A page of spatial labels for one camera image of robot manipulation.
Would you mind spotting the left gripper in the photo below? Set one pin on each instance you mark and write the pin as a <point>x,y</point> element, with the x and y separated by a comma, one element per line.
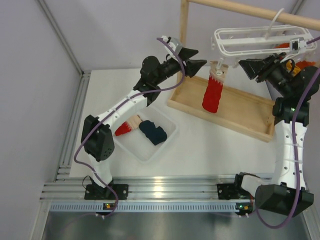
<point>192,66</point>

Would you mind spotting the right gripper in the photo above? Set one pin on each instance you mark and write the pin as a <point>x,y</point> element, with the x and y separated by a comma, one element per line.
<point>253,67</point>

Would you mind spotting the red and beige sock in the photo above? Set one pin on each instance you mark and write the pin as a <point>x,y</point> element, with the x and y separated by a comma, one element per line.
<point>213,92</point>

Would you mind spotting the white plastic clip hanger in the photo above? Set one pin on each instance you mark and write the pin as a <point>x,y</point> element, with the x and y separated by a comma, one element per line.
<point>259,42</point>

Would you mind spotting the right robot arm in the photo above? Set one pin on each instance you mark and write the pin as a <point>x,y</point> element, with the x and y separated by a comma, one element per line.
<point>286,194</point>

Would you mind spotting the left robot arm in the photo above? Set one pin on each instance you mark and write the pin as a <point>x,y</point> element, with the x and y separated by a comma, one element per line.
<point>98,131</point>

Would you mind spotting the orange sock far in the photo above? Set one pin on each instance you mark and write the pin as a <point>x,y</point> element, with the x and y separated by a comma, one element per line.
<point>283,45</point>

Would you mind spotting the orange sock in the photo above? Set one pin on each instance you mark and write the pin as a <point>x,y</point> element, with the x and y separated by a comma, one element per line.
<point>283,45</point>
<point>302,64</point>

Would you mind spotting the yellow sock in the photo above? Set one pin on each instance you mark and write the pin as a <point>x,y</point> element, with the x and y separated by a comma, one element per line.
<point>292,67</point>

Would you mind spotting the orange sock near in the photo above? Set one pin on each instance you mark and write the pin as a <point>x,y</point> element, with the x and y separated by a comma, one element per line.
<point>302,64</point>

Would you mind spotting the navy blue sock pair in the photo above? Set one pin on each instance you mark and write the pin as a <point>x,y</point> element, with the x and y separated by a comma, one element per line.
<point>156,135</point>

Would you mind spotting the clear plastic bin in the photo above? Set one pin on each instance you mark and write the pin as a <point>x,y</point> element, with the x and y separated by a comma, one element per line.
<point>138,146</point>

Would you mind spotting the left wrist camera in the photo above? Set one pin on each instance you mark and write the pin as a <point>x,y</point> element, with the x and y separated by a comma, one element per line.
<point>172,45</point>

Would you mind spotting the wooden drying rack frame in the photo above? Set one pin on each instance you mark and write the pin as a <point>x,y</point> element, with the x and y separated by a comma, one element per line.
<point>239,111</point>

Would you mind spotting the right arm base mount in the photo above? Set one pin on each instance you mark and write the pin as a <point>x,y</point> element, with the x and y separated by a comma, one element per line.
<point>233,191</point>

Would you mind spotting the aluminium rail beam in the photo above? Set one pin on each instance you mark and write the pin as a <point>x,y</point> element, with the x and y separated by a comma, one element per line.
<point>156,188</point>

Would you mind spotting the aluminium corner frame post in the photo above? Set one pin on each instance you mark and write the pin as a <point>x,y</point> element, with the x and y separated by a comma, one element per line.
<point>58,32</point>

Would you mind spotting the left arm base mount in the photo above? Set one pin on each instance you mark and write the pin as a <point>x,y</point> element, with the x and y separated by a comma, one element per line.
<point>96,192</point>

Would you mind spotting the grey slotted cable duct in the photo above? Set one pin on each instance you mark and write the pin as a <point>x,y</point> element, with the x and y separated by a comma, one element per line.
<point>151,207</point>

